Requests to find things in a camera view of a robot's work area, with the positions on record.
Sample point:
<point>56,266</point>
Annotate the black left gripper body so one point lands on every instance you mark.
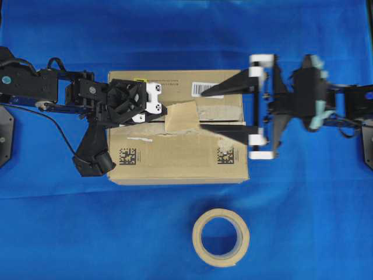
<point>126,98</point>

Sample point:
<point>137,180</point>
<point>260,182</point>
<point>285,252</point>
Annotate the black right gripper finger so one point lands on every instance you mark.
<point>239,133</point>
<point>240,83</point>

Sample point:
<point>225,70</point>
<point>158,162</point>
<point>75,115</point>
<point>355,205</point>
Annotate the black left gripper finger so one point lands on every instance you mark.
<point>141,118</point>
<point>163,110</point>

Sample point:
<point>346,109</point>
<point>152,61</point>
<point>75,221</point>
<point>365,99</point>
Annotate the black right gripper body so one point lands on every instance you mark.
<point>272,90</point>

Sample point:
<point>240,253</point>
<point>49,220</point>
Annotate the brown tape piece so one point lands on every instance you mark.
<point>181,117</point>

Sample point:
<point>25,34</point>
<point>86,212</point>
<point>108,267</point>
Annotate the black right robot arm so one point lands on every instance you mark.
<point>311,99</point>

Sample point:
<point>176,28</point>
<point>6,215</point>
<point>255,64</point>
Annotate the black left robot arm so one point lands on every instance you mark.
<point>54,89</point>

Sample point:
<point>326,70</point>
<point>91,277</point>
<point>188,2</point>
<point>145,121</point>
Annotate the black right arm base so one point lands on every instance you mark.
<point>367,146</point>

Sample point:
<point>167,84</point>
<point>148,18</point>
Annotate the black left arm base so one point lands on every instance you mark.
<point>6,135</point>

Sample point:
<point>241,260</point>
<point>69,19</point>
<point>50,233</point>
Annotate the brown cardboard box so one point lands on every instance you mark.
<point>146,154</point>

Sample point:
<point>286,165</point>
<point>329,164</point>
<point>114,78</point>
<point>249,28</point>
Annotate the beige tape roll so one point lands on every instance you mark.
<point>240,248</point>

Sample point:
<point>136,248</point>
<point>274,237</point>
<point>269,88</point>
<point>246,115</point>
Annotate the blue table cloth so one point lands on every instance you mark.
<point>309,211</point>

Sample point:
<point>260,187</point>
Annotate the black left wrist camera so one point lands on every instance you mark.
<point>92,158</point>

